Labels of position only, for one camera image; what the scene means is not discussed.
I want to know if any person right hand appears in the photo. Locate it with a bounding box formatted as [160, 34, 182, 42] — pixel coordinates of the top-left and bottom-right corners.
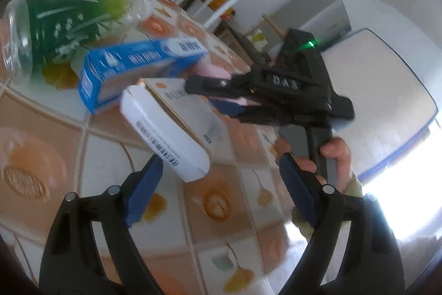
[273, 138, 352, 192]

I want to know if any white flat box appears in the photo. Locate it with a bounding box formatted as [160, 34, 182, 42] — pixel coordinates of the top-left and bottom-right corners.
[120, 78, 226, 183]

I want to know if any grey refrigerator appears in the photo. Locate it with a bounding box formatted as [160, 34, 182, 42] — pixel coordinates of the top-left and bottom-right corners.
[270, 0, 351, 49]

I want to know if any white mattress blue trim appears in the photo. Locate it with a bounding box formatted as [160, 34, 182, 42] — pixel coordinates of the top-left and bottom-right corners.
[322, 28, 438, 180]

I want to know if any patterned tablecloth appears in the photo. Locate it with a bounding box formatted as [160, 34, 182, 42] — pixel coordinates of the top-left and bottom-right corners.
[0, 0, 312, 295]

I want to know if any blue white carton box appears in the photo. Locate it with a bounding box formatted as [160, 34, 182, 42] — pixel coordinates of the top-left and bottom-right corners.
[79, 37, 209, 114]

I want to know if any green plastic bottle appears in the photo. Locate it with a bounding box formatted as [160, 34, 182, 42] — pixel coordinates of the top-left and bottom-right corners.
[1, 0, 151, 83]

